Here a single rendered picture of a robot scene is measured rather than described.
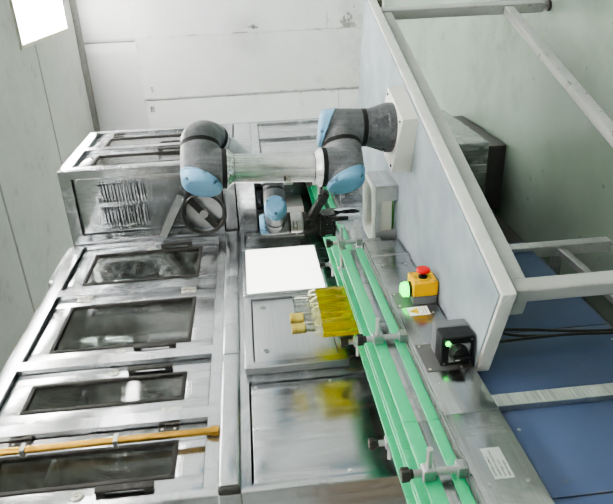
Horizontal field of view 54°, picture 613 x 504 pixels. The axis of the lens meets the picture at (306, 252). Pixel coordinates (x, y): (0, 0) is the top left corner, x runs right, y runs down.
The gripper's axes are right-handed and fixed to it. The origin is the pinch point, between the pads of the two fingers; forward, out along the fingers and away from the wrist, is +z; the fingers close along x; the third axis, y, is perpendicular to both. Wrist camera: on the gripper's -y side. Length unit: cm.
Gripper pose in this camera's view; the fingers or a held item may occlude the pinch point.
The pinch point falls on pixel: (357, 212)
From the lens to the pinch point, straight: 217.7
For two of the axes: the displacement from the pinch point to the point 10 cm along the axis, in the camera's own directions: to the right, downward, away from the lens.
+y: 0.4, 9.1, 4.0
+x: 1.0, 4.0, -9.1
